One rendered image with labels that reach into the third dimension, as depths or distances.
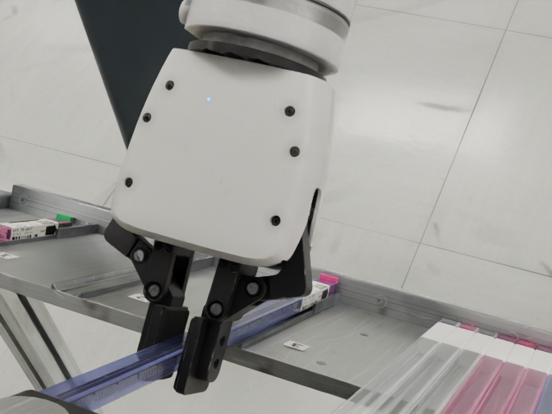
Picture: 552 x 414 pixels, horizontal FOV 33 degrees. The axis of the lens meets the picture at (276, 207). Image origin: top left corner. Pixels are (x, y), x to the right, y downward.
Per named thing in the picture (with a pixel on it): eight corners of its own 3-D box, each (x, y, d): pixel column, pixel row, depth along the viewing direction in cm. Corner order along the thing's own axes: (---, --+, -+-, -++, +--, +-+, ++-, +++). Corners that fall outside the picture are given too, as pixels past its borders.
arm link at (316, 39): (161, -33, 47) (145, 25, 46) (325, -6, 44) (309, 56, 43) (223, 18, 54) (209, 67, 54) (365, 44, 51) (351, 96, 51)
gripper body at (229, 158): (146, 8, 47) (89, 222, 47) (334, 43, 44) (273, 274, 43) (204, 48, 54) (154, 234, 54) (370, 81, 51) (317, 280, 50)
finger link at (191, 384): (204, 263, 47) (170, 392, 47) (262, 279, 46) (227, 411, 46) (227, 266, 50) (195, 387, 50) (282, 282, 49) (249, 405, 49)
